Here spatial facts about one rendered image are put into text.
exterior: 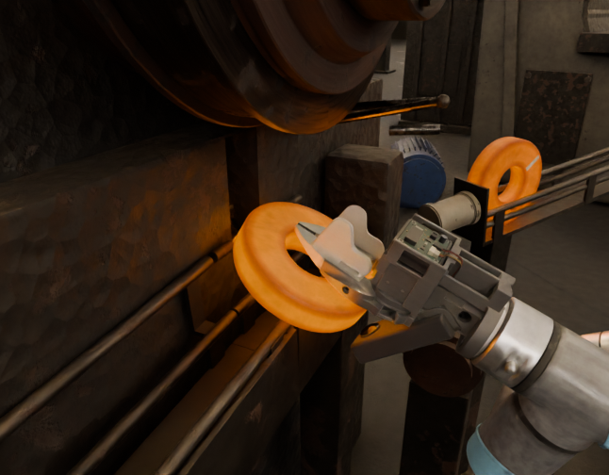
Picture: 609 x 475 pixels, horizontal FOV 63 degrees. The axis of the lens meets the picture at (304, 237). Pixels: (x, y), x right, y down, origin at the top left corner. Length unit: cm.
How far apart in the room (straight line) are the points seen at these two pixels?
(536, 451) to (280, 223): 33
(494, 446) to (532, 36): 275
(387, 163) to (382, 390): 92
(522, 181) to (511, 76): 222
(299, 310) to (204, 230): 12
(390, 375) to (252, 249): 112
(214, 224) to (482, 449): 36
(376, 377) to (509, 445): 100
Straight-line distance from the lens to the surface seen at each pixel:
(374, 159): 69
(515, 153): 92
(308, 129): 44
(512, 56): 315
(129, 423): 43
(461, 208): 86
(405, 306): 48
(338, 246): 49
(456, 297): 48
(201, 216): 49
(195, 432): 40
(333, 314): 47
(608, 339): 64
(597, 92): 308
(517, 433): 55
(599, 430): 52
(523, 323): 48
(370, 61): 52
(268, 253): 48
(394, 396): 148
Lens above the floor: 98
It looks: 25 degrees down
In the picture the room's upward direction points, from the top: straight up
